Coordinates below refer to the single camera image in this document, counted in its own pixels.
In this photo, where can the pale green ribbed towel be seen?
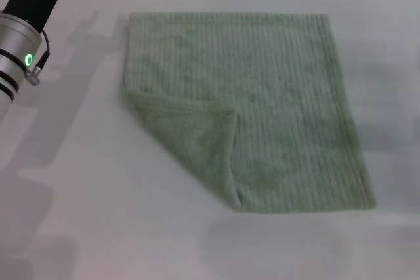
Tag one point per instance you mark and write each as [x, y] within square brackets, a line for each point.
[262, 96]

